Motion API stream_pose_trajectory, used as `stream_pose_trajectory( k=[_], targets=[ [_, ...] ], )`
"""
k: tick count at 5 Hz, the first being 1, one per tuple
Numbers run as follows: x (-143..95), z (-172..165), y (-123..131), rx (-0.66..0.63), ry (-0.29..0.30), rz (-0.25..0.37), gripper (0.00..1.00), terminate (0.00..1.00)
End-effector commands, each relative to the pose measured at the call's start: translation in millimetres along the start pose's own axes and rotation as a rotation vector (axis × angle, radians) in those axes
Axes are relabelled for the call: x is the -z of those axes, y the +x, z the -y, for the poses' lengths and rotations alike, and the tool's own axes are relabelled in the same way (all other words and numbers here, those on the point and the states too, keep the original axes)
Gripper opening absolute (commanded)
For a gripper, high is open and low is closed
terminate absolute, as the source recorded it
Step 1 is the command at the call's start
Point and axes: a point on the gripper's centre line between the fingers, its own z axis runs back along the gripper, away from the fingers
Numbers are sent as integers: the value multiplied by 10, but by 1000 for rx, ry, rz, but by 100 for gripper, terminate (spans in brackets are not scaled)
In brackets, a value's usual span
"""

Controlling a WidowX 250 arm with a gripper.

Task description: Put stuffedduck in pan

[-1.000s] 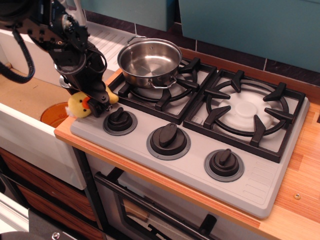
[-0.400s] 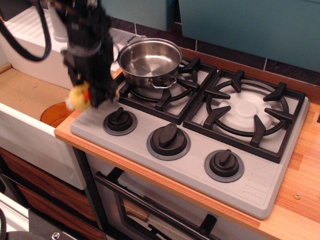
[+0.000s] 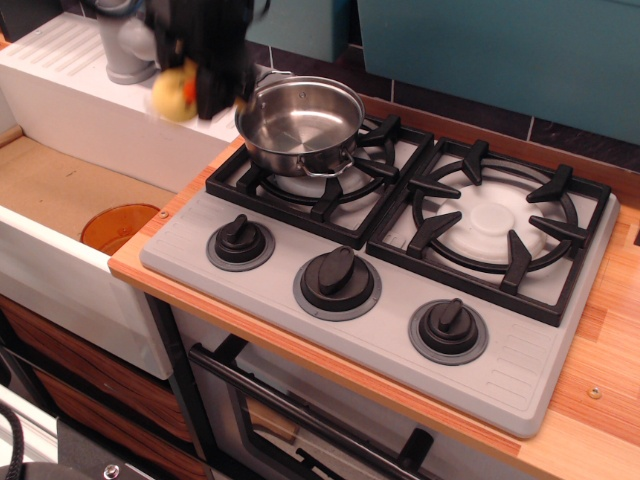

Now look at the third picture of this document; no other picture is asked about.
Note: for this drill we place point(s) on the black right stove knob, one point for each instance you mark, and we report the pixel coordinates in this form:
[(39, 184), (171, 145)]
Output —
[(448, 332)]

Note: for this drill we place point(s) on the grey toy faucet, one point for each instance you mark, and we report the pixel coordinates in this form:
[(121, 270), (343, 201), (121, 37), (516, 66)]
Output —
[(129, 43)]

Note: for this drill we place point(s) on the stainless steel pan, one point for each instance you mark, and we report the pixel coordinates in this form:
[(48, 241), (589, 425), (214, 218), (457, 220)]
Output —
[(301, 126)]

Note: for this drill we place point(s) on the oven door with handle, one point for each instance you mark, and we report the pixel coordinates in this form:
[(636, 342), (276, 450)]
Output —
[(289, 423)]

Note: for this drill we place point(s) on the white toy sink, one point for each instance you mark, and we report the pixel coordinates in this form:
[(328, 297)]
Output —
[(74, 144)]

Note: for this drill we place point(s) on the black left stove knob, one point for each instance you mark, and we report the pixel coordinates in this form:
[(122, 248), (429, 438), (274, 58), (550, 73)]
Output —
[(240, 245)]

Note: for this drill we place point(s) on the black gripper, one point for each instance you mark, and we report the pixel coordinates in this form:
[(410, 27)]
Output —
[(211, 34)]

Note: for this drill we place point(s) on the black left burner grate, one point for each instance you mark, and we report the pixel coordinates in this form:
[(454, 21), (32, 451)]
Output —
[(344, 209)]

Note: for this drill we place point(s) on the yellow stuffed duck toy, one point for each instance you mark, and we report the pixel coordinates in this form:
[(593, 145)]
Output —
[(173, 94)]

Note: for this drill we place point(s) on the grey toy stove top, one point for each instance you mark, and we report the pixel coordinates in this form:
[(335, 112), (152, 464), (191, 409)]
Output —
[(509, 386)]

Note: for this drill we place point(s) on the wooden drawer cabinet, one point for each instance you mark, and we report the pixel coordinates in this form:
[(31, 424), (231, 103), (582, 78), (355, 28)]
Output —
[(119, 405)]

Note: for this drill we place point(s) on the black burner grate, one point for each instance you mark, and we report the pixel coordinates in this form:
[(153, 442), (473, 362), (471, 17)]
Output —
[(525, 238), (344, 209)]

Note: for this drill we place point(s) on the teal wall cabinet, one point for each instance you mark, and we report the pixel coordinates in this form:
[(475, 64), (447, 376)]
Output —
[(570, 62)]

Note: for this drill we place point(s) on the black right burner grate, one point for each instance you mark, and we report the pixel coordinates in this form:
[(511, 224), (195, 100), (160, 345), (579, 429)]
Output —
[(525, 238)]

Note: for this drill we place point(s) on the black stove knob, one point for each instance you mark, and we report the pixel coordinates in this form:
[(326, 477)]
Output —
[(448, 332), (240, 245), (337, 286)]

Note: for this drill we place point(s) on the black middle stove knob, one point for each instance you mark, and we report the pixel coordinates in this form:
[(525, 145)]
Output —
[(337, 286)]

